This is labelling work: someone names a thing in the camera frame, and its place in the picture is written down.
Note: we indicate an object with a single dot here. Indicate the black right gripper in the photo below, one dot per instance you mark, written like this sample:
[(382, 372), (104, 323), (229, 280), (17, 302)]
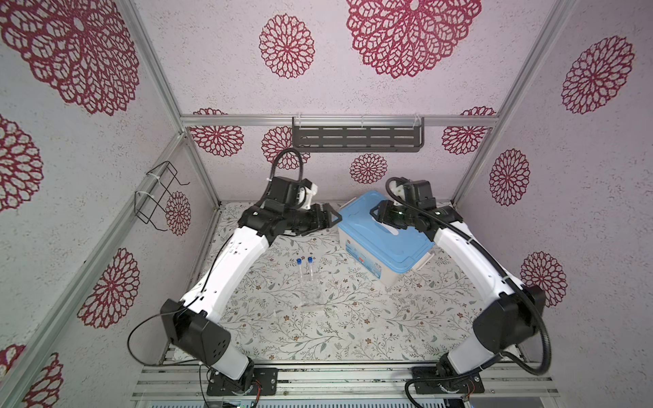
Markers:
[(384, 212)]

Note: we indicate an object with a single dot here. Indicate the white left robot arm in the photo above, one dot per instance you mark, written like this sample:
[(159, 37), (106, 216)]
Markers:
[(192, 324)]

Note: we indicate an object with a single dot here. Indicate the aluminium frame corner post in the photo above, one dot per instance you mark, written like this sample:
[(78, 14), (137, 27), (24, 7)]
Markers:
[(552, 28)]

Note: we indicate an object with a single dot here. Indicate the blue plastic lid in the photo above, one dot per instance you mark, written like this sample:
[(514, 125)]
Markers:
[(356, 215)]

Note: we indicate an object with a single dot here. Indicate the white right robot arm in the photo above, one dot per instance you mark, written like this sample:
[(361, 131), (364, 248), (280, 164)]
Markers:
[(511, 313)]

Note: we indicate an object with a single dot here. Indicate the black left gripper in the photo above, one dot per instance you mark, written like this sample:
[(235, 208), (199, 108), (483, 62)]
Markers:
[(317, 223)]

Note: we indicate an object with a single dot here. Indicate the dark grey wall shelf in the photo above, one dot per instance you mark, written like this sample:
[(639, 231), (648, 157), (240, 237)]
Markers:
[(358, 135)]

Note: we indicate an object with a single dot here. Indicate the white plastic storage bin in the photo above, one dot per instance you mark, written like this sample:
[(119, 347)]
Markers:
[(388, 256)]

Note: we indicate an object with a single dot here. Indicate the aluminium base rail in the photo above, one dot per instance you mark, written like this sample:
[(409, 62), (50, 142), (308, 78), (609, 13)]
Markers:
[(339, 380)]

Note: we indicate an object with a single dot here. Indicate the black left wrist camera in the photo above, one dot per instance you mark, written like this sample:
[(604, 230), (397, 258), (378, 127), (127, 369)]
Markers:
[(292, 194)]

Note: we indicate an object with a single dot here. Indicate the black wire wall rack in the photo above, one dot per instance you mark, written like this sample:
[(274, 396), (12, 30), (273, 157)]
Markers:
[(153, 200)]

